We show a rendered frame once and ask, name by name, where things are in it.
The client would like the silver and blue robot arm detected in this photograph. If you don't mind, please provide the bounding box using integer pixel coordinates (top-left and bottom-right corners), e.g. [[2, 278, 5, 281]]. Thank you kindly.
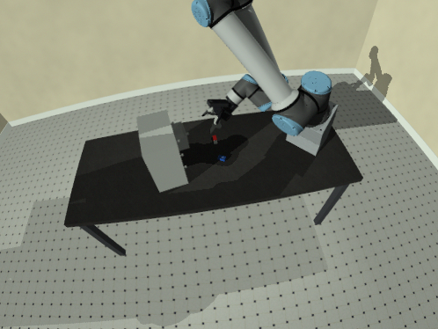
[[191, 0, 332, 136]]

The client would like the grey chest of drawers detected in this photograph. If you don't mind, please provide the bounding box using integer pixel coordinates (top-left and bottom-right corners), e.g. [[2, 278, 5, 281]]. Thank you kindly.
[[136, 108, 188, 193]]

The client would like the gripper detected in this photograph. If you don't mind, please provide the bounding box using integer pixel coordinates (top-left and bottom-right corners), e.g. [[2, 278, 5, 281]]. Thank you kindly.
[[202, 96, 238, 134]]

